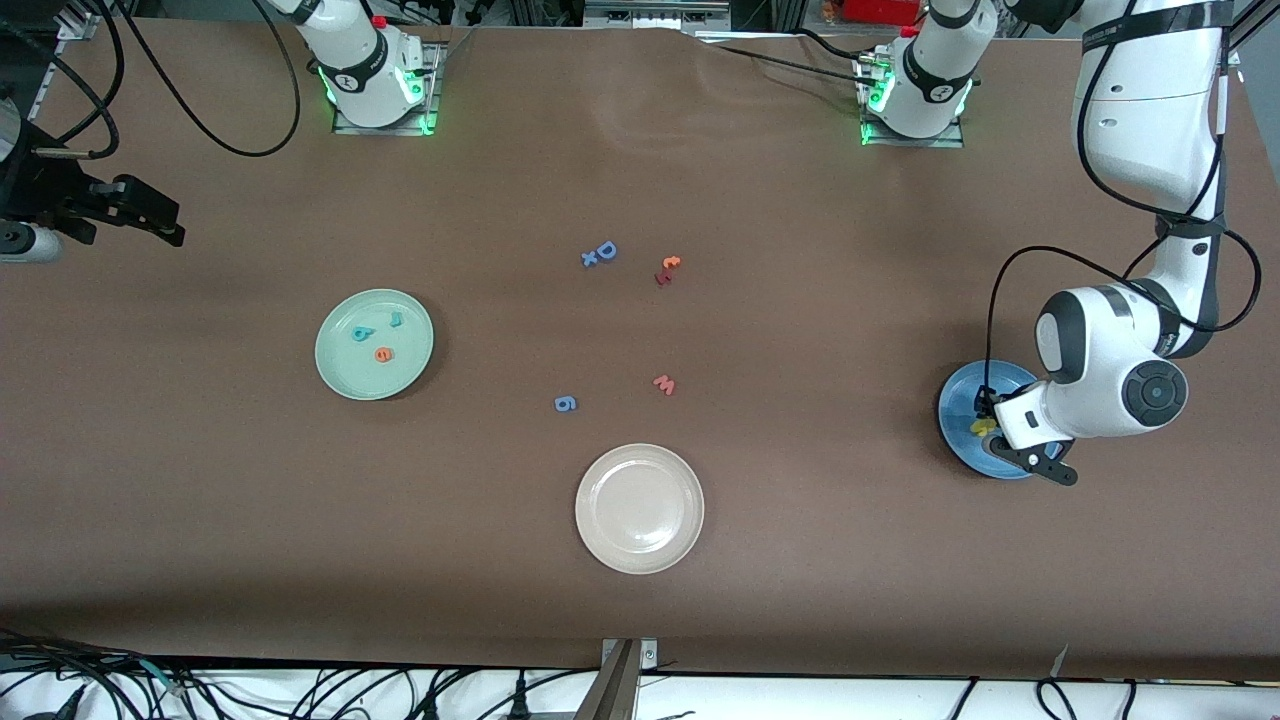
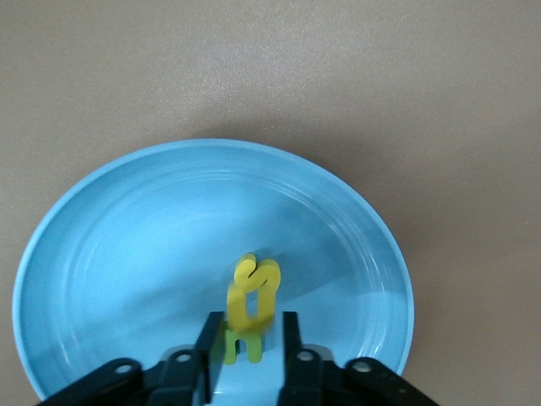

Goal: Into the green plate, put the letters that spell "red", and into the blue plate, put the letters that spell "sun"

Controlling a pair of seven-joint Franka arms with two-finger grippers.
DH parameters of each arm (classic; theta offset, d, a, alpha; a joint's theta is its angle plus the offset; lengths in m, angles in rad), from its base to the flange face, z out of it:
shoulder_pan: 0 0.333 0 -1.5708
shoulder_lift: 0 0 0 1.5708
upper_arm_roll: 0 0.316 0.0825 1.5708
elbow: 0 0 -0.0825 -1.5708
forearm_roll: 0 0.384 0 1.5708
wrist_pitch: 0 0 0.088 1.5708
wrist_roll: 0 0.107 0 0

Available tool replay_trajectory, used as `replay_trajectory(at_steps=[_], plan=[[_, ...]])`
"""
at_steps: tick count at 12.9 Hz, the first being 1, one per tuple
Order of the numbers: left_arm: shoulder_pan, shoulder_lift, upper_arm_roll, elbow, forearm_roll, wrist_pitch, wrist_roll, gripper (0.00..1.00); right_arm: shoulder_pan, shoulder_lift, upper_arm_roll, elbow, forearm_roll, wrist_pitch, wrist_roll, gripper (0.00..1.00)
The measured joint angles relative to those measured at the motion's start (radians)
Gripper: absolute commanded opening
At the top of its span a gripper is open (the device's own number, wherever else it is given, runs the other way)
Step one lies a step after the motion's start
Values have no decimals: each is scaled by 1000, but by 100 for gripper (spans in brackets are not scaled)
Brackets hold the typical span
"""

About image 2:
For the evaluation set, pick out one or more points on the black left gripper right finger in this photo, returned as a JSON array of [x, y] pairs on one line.
[[304, 376]]

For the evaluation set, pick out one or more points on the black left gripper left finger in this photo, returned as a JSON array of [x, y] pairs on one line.
[[186, 376]]

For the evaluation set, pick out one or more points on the green foam letter n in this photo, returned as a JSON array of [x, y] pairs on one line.
[[232, 344]]

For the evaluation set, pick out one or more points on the yellow foam letter u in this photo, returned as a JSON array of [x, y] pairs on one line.
[[238, 308]]

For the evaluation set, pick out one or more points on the blue round plate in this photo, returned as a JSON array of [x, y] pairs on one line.
[[127, 254]]

